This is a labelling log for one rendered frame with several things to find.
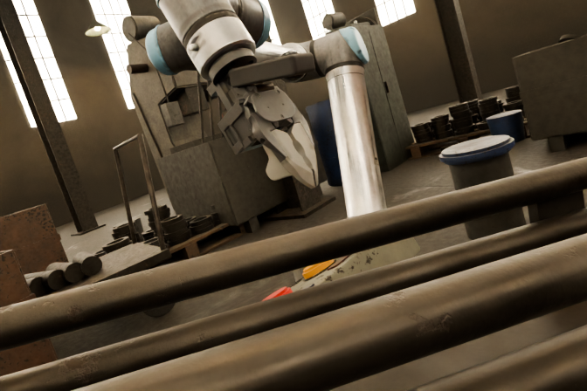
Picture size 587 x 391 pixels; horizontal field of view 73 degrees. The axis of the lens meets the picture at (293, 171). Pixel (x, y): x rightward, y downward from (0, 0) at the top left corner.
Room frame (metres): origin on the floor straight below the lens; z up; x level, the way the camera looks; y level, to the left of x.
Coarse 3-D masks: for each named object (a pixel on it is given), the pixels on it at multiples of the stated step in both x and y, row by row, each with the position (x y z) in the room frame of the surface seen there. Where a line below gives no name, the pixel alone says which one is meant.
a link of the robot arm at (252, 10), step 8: (240, 0) 0.65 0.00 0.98; (248, 0) 0.68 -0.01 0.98; (256, 0) 0.71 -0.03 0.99; (240, 8) 0.65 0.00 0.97; (248, 8) 0.67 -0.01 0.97; (256, 8) 0.69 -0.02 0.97; (264, 8) 0.72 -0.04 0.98; (240, 16) 0.65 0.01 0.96; (248, 16) 0.67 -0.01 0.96; (256, 16) 0.69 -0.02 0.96; (264, 16) 0.71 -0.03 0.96; (248, 24) 0.68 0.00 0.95; (256, 24) 0.69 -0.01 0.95; (264, 24) 0.71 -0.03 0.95; (248, 32) 0.69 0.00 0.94; (256, 32) 0.70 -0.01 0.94; (264, 32) 0.72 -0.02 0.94; (256, 40) 0.72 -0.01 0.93; (264, 40) 0.74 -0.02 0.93; (256, 48) 0.76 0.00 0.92
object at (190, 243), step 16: (160, 208) 3.20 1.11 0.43; (176, 224) 3.01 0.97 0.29; (192, 224) 3.17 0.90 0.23; (208, 224) 3.17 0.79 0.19; (224, 224) 3.19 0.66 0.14; (240, 224) 3.28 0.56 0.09; (128, 240) 2.80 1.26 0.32; (144, 240) 3.40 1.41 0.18; (176, 240) 3.01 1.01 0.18; (192, 240) 2.99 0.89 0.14; (208, 240) 3.45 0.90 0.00; (224, 240) 3.19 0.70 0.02; (96, 256) 3.08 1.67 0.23; (176, 256) 3.09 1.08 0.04; (192, 256) 2.96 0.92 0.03
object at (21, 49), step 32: (0, 0) 7.00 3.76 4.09; (448, 0) 7.09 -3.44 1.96; (0, 32) 7.15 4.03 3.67; (448, 32) 7.18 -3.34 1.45; (32, 64) 7.08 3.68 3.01; (32, 96) 6.95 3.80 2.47; (288, 96) 3.49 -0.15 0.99; (480, 96) 7.05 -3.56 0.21; (64, 160) 7.03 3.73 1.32; (64, 192) 7.17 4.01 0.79; (288, 192) 3.55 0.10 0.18; (96, 224) 7.11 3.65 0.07
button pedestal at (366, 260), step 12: (408, 240) 0.48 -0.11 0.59; (360, 252) 0.43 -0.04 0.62; (372, 252) 0.44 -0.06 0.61; (384, 252) 0.45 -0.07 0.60; (396, 252) 0.46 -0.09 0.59; (408, 252) 0.47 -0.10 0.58; (348, 264) 0.41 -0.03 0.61; (360, 264) 0.41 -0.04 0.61; (372, 264) 0.42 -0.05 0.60; (384, 264) 0.44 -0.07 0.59; (312, 276) 0.43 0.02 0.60; (324, 276) 0.40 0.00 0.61; (336, 276) 0.39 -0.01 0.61; (348, 276) 0.40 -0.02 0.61; (300, 288) 0.41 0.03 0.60
